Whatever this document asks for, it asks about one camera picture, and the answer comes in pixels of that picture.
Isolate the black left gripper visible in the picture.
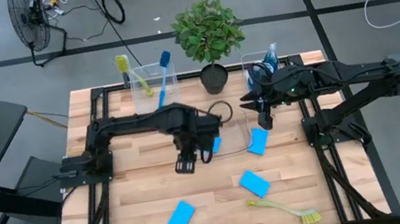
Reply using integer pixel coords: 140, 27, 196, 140
166, 110, 231, 177

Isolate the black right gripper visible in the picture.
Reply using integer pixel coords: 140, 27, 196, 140
236, 74, 294, 134

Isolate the blue rectangular sponge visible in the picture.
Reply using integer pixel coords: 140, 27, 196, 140
243, 125, 274, 159
163, 197, 199, 224
210, 135, 225, 155
236, 166, 274, 203

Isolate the blue dish brush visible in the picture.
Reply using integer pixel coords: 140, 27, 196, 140
149, 49, 181, 110

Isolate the yellow-green dish brush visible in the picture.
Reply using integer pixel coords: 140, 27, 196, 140
114, 49, 156, 102
245, 187, 324, 224

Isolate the clear bin with curved rim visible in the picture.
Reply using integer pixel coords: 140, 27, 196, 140
184, 108, 255, 163

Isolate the narrow clear plastic bin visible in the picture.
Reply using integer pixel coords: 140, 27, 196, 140
239, 47, 289, 106

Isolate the tall clear plastic bin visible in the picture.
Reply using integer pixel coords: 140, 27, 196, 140
127, 59, 183, 116

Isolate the green plant in black pot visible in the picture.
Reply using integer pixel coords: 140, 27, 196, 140
166, 0, 255, 100

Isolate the black standing fan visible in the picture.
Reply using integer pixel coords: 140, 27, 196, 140
7, 0, 72, 71

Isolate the black aluminium table frame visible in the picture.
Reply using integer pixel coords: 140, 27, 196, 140
36, 44, 392, 224

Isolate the black upright post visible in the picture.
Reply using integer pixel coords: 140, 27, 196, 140
121, 70, 132, 90

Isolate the long black cable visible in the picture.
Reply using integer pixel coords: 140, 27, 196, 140
87, 0, 144, 74

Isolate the yellow cable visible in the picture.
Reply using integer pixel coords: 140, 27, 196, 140
26, 104, 69, 136

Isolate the coiled black cable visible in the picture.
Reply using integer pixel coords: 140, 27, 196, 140
100, 0, 128, 27

